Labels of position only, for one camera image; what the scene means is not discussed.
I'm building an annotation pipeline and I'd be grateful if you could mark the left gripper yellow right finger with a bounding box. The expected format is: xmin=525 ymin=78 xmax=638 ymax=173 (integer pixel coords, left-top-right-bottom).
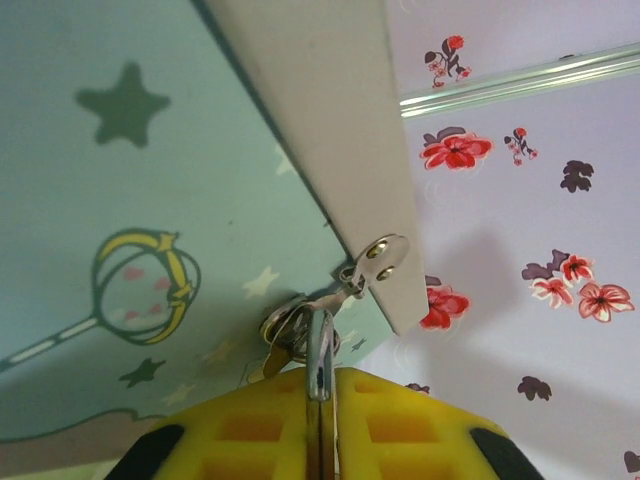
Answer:
xmin=333 ymin=367 xmax=546 ymax=480

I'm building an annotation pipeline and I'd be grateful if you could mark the blue cartoon tin box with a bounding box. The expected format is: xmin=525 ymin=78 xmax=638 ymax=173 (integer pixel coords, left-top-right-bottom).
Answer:
xmin=0 ymin=0 xmax=427 ymax=444

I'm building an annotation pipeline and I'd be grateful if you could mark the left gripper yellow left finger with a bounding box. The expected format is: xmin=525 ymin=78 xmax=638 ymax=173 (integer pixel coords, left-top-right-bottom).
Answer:
xmin=104 ymin=368 xmax=312 ymax=480

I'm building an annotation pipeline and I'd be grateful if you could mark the aluminium corner post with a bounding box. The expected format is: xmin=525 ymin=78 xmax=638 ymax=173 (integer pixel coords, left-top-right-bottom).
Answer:
xmin=399 ymin=42 xmax=640 ymax=119

